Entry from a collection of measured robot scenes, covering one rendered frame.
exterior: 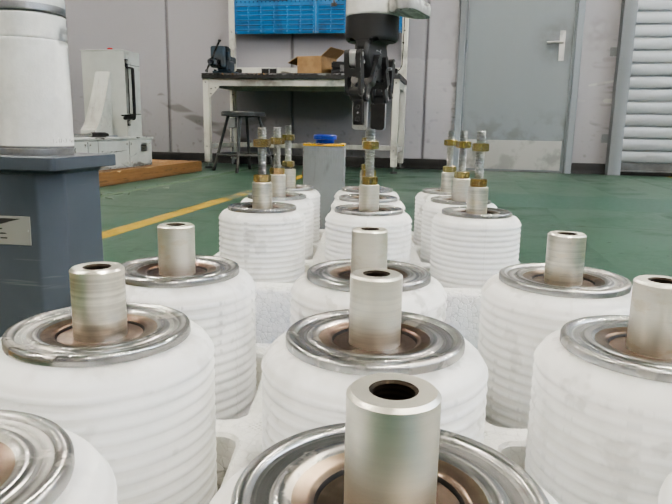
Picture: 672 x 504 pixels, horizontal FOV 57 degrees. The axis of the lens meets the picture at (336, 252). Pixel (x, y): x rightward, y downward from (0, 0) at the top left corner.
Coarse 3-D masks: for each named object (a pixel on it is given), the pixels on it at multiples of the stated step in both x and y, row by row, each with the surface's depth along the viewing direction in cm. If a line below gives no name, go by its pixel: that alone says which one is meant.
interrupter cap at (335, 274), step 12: (324, 264) 40; (336, 264) 40; (348, 264) 40; (396, 264) 41; (408, 264) 40; (312, 276) 36; (324, 276) 37; (336, 276) 37; (348, 276) 38; (408, 276) 37; (420, 276) 37; (336, 288) 35; (348, 288) 35; (408, 288) 35
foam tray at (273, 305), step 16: (320, 240) 91; (320, 256) 79; (416, 256) 80; (256, 288) 63; (272, 288) 63; (288, 288) 63; (448, 288) 64; (464, 288) 64; (256, 304) 63; (272, 304) 63; (288, 304) 63; (448, 304) 62; (464, 304) 62; (480, 304) 62; (256, 320) 64; (272, 320) 64; (288, 320) 63; (448, 320) 63; (464, 320) 63; (256, 336) 64; (272, 336) 64; (464, 336) 63
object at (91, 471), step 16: (80, 448) 18; (80, 464) 17; (96, 464) 17; (80, 480) 16; (96, 480) 16; (112, 480) 17; (64, 496) 15; (80, 496) 15; (96, 496) 16; (112, 496) 16
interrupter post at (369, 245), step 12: (360, 228) 38; (372, 228) 38; (384, 228) 38; (360, 240) 37; (372, 240) 37; (384, 240) 37; (360, 252) 37; (372, 252) 37; (384, 252) 37; (360, 264) 37; (372, 264) 37; (384, 264) 37
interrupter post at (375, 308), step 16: (352, 272) 26; (368, 272) 26; (384, 272) 26; (352, 288) 26; (368, 288) 25; (384, 288) 25; (400, 288) 26; (352, 304) 26; (368, 304) 25; (384, 304) 25; (400, 304) 26; (352, 320) 26; (368, 320) 25; (384, 320) 25; (400, 320) 26; (352, 336) 26; (368, 336) 25; (384, 336) 25; (400, 336) 26
